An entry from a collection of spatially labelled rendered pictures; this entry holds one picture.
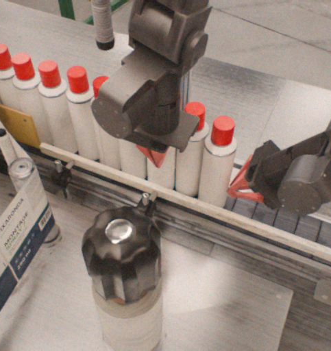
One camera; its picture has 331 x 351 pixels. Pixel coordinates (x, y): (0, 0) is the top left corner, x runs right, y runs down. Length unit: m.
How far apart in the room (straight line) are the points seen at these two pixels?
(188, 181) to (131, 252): 0.37
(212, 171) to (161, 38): 0.28
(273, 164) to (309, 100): 0.47
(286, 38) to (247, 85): 1.73
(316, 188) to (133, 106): 0.25
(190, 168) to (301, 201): 0.22
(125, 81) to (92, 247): 0.19
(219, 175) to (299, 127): 0.38
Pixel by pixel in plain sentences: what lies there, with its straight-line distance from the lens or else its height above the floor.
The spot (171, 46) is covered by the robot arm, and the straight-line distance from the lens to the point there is 0.49.
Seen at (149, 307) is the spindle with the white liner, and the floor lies 1.06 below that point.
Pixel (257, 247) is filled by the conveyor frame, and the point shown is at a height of 0.87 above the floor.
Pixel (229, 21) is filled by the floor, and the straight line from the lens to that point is 2.92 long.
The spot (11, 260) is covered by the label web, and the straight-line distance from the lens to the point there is 0.67.
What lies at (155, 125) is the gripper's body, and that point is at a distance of 0.59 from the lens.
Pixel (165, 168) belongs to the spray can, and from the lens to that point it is 0.75.
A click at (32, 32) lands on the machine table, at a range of 1.34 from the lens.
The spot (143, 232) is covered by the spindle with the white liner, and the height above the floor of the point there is 1.18.
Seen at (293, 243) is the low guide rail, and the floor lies 0.91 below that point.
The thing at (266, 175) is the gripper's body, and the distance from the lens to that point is 0.68.
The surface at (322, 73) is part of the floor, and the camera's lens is 2.64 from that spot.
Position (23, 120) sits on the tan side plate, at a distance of 0.86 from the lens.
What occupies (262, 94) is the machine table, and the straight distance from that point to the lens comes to 1.11.
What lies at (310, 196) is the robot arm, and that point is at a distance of 0.58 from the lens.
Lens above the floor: 1.54
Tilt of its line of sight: 51 degrees down
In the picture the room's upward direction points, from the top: straight up
